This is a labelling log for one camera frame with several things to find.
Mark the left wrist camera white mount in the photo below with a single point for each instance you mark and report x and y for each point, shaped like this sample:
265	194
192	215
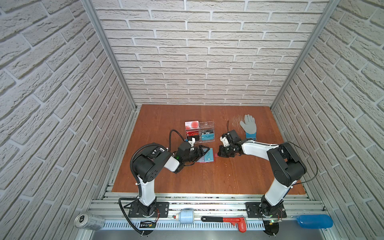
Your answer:
191	141

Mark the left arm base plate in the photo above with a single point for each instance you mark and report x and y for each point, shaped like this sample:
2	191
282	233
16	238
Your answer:
138	210

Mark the teal VIP card in stand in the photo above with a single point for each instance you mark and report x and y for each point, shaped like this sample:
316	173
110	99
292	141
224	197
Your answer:
208	137

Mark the silver drink can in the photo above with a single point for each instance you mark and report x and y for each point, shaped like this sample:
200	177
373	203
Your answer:
89	221

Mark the clear acrylic card display stand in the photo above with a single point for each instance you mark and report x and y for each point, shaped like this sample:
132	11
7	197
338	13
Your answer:
203	125

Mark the red VIP card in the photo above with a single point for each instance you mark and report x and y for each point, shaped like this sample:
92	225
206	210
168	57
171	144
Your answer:
192	133

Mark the red leather card holder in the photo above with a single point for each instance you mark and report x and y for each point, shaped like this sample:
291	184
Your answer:
206	156

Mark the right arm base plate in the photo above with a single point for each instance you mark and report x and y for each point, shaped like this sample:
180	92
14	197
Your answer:
264	210

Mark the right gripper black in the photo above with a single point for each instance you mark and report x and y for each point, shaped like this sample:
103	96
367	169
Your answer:
221	153

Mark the blue plastic case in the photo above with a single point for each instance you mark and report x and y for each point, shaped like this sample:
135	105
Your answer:
315	221

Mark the aluminium rail frame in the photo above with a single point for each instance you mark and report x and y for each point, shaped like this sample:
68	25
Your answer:
115	206

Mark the red black pipe wrench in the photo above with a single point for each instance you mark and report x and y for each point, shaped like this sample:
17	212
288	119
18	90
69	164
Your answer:
239	222

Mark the black logo Vip card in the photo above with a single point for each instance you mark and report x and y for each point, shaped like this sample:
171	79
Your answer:
207	131

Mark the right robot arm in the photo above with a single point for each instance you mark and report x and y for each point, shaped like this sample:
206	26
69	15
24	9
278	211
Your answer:
286	165

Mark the grey work glove blue cuff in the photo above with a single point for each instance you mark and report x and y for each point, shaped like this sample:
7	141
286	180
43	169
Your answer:
249	126

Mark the red white patterned card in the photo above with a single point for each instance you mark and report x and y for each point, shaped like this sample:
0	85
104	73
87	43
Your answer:
192	125

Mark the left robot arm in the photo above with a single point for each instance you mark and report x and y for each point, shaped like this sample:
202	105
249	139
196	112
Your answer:
149	160

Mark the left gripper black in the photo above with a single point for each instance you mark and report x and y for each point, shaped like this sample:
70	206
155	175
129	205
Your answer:
200	154

